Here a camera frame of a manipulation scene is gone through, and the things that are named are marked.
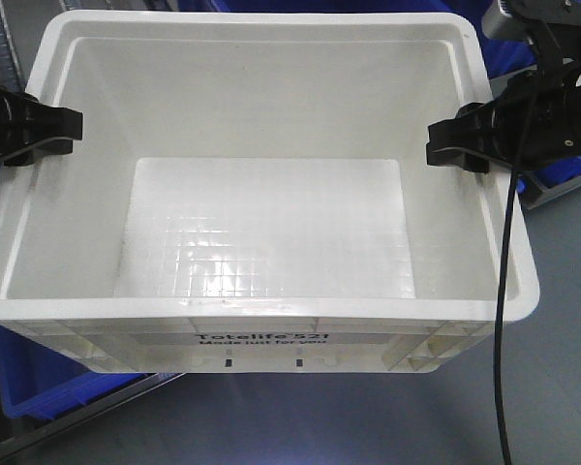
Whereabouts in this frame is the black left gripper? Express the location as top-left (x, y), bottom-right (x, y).
top-left (0, 85), bottom-right (83, 167)

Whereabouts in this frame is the blue bin left shelf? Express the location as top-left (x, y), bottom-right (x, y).
top-left (0, 326), bottom-right (151, 420)

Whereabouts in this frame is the black cable right side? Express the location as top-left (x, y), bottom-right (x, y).
top-left (492, 89), bottom-right (538, 465)

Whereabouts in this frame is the grey camera right wrist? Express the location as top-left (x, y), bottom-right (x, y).
top-left (481, 0), bottom-right (528, 42)

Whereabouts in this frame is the white plastic tote bin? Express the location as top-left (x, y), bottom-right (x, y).
top-left (0, 9), bottom-right (541, 375)

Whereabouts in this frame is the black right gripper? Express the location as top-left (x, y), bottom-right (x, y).
top-left (426, 65), bottom-right (581, 174)

